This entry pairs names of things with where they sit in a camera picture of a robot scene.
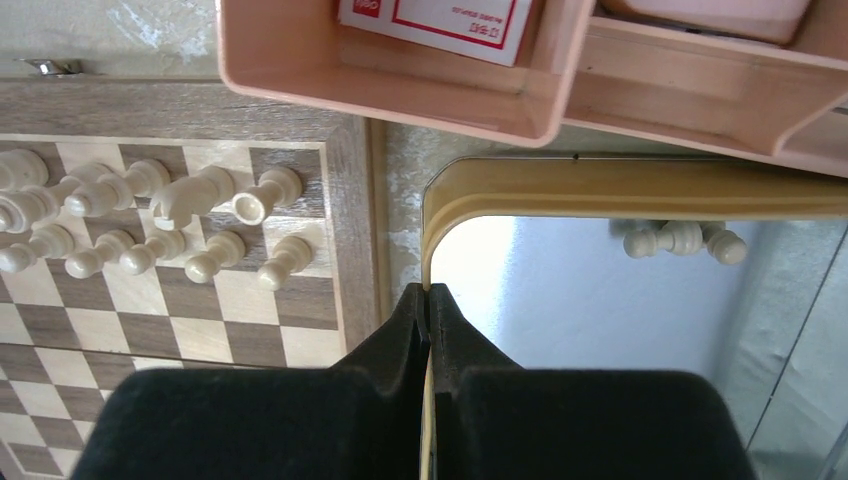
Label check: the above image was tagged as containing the orange plastic file organizer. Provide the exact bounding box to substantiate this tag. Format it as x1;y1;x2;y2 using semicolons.
217;1;847;177

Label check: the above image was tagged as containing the light chess piece in tray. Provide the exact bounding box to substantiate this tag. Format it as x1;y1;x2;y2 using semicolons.
623;221;703;259

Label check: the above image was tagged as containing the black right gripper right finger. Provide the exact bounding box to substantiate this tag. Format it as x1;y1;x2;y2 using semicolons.
428;284;755;479

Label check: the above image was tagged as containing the light pawn extra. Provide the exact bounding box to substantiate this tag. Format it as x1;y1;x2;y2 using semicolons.
1;224;76;273

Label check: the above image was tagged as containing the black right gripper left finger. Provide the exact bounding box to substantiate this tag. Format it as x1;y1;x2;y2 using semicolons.
72;284;429;479

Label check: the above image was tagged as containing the yellow rimmed metal tray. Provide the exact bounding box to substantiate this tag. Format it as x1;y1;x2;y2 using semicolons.
422;158;847;479

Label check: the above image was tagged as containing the light chess piece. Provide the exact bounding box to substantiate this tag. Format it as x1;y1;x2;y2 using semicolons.
232;167;303;226
65;229;136;279
1;149;49;191
623;221;703;259
1;163;112;234
184;231;246;284
64;159;171;217
119;230;186;276
150;166;235;231

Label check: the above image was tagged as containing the wooden chess board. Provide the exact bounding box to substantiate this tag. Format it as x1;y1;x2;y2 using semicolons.
1;78;389;479

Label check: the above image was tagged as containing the white red label box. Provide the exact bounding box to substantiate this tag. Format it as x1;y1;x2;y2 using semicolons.
338;0;533;67

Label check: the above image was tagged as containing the light pawn column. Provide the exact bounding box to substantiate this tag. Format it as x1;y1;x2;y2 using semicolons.
257;236;314;291

